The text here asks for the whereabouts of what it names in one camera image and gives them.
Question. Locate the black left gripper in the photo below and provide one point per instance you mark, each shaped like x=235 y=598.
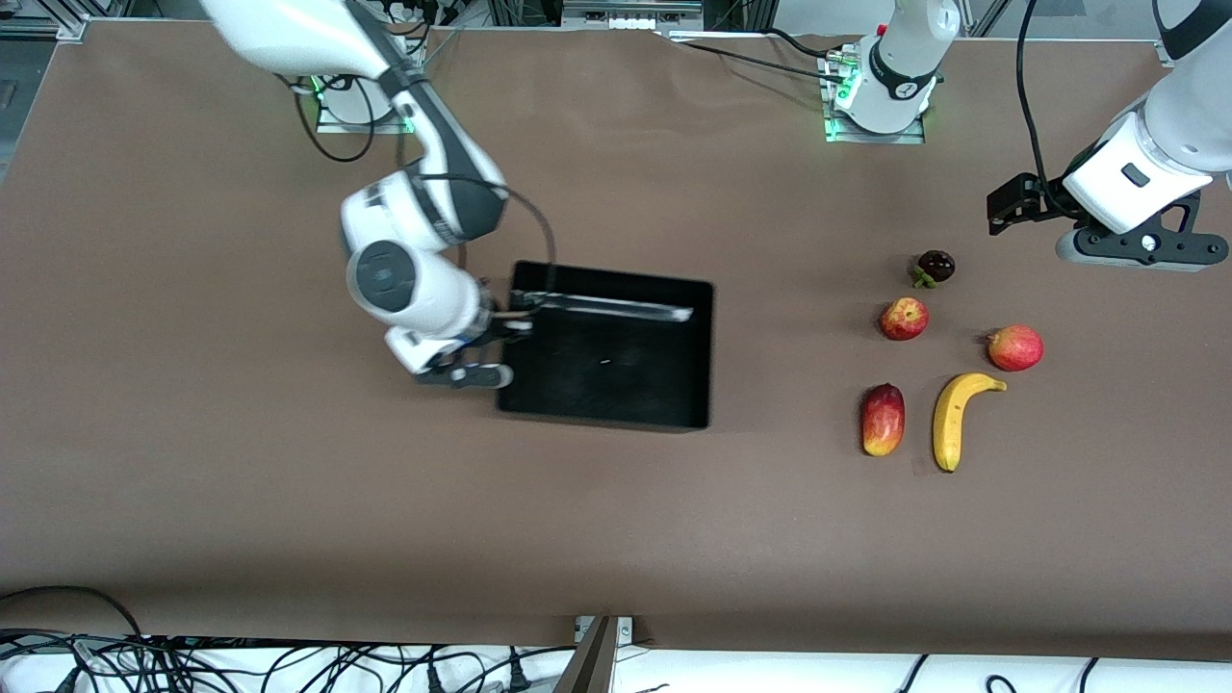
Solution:
x=1038 y=199

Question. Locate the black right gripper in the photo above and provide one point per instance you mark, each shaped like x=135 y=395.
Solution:
x=498 y=325

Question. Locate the black plastic box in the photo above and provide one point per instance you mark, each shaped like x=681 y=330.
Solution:
x=616 y=375

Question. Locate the small red yellow apple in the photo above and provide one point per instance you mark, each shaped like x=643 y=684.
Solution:
x=904 y=320

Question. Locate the yellow banana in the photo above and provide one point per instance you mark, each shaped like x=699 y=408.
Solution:
x=948 y=423

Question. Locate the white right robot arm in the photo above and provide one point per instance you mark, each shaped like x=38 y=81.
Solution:
x=404 y=279

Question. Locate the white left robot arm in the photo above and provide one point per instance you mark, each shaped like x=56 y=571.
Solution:
x=900 y=67

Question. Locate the red apple on right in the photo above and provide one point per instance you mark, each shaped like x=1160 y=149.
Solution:
x=1016 y=348

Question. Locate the dark purple mangosteen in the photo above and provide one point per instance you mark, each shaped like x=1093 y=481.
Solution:
x=936 y=267

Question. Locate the red yellow mango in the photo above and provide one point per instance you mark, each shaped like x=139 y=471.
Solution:
x=883 y=421

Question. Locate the white power strip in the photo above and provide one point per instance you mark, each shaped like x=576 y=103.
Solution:
x=633 y=24

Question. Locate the dark grey metal beam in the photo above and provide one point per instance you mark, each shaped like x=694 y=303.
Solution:
x=589 y=666

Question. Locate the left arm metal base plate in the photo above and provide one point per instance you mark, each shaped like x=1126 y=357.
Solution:
x=914 y=138

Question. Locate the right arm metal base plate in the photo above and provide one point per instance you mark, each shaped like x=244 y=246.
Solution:
x=337 y=123

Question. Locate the silver metal bracket plate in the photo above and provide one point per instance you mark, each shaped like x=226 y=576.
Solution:
x=626 y=630

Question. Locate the grey metal rail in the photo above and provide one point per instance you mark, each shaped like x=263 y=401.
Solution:
x=630 y=8

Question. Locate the short aluminium frame profile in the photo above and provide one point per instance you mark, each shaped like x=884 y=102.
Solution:
x=43 y=29

